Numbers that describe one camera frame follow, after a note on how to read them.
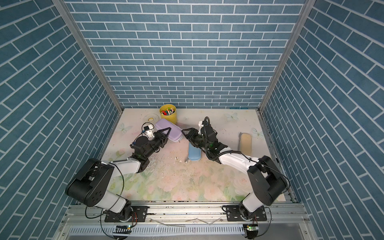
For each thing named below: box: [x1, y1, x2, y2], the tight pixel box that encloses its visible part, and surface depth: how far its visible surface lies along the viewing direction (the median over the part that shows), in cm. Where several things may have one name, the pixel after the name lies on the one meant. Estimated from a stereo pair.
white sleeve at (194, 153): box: [188, 142, 202, 161], surface depth 95 cm
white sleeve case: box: [239, 132, 252, 156], surface depth 100 cm
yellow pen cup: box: [159, 104, 177, 125], surface depth 104 cm
